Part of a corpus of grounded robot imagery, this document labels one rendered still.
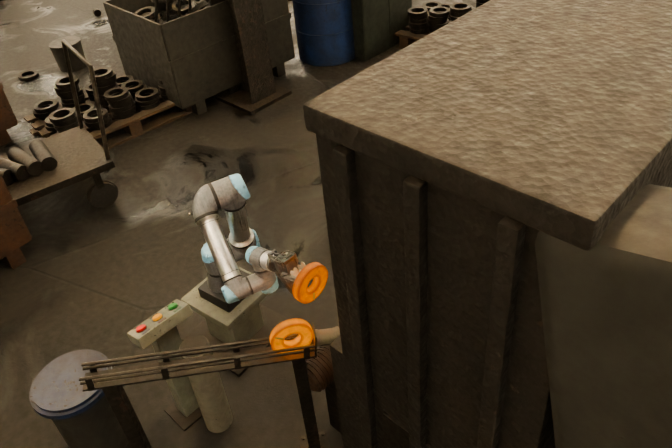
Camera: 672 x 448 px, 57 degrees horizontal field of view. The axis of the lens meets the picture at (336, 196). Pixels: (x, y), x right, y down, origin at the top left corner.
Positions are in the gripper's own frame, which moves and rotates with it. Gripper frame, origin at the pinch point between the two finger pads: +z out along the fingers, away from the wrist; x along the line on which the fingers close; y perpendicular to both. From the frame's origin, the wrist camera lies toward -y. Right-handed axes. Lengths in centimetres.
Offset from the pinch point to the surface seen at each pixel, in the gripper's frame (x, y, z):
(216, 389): -35, -46, -44
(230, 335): -6, -53, -78
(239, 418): -29, -73, -51
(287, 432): -20, -79, -31
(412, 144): -19, 72, 86
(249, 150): 120, -30, -217
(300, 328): -13.7, -10.5, 5.1
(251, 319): 7, -53, -77
